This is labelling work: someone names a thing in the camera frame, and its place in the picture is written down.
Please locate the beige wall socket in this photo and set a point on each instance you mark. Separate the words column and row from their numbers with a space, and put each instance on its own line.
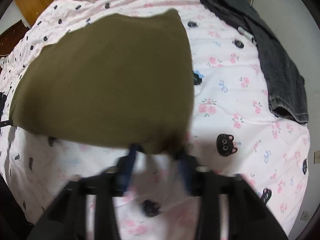
column 317, row 157
column 305, row 215

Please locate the small white tube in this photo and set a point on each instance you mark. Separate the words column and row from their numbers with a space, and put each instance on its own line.
column 246, row 35

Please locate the pink cat print bedsheet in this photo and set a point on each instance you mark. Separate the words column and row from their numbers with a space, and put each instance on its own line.
column 225, row 100

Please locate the olive green garment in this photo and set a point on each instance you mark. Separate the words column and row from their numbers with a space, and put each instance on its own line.
column 105, row 85

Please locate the dark wooden furniture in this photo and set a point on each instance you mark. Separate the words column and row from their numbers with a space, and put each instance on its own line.
column 12, row 37

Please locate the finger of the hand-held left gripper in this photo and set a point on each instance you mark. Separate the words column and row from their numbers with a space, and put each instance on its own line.
column 2, row 105

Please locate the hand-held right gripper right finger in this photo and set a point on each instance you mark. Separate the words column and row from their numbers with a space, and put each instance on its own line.
column 184, row 168

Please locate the orange wooden wardrobe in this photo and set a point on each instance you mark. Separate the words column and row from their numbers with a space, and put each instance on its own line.
column 40, row 0

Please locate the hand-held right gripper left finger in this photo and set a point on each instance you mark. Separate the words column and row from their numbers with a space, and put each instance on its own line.
column 131, row 156

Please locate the dark grey jeans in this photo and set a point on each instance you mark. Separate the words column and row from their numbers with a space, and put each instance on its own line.
column 277, row 67

